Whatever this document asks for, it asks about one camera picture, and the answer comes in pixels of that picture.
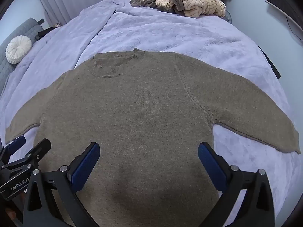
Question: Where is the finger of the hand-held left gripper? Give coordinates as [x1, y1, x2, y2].
[0, 136, 26, 163]
[2, 139, 52, 171]

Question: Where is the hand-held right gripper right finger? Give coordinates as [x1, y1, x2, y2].
[198, 142, 275, 227]

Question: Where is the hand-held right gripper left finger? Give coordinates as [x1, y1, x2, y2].
[22, 142, 100, 227]

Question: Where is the brown knit sweater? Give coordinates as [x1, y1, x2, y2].
[5, 48, 301, 227]

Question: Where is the round white pillow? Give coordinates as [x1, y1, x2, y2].
[5, 35, 32, 64]

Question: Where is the black item on sofa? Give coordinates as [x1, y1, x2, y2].
[35, 26, 61, 40]

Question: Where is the grey quilted sofa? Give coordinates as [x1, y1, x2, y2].
[0, 18, 45, 95]

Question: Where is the black bar beside bed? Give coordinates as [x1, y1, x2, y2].
[258, 46, 281, 79]

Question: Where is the lavender plush blanket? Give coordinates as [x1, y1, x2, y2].
[0, 0, 303, 227]

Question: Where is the beige striped knit garment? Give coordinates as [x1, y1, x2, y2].
[156, 0, 226, 18]

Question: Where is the brown knit garment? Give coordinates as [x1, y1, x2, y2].
[130, 0, 161, 8]

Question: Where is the black cable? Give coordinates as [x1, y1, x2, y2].
[285, 16, 303, 40]

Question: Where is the wall-mounted screen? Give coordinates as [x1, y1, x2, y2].
[265, 0, 303, 32]

